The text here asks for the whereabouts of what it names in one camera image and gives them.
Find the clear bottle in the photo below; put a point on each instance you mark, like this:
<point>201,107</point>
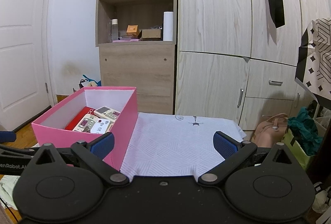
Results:
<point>114,30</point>

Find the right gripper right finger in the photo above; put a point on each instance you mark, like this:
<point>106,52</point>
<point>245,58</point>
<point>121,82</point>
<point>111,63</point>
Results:
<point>235,155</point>

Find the blue plastic bag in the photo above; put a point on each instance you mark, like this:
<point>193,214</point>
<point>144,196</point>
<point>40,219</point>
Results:
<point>87,82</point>

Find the small white fan remote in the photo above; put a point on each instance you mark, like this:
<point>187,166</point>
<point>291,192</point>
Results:
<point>100,127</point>

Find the cream purple-button remote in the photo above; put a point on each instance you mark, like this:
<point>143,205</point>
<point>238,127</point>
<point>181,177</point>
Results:
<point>86,123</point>

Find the brown open box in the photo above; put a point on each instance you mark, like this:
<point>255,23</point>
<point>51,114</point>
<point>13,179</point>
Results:
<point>150,35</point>

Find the red patterned box liner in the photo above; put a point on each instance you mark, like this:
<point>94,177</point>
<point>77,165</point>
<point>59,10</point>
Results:
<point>73,123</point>

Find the beige pink handbag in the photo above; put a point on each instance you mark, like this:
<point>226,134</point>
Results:
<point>270,131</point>

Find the light wood wardrobe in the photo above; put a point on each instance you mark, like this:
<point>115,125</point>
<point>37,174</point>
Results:
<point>234,63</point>

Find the white paper roll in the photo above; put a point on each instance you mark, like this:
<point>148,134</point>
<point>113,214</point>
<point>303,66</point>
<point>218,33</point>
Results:
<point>168,26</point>

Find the black white patterned bag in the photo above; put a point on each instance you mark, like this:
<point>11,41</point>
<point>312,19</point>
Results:
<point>314,61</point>

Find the green bag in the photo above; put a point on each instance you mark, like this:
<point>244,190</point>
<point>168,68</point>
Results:
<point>302,137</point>

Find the blue finger of the seen left gripper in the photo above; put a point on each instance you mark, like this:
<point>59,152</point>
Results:
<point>7,136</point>

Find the white door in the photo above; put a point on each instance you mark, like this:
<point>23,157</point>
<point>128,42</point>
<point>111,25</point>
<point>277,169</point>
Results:
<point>23,81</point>

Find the pink cardboard box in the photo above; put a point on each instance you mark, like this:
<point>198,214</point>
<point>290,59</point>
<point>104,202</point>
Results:
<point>50,127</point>

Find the orange small box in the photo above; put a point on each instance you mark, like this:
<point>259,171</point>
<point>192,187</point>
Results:
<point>132,30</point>

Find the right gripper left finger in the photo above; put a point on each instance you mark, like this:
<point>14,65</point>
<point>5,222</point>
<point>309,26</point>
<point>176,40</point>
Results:
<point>92,154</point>

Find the mint green cloth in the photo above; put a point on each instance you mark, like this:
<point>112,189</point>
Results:
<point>7,185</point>

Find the wooden shelf cabinet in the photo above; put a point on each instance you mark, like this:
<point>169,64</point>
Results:
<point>137,47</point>

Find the white patterned table cloth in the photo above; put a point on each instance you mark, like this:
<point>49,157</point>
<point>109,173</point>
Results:
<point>168,145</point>

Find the cream grey-screen remote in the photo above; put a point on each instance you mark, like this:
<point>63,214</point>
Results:
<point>107,113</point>

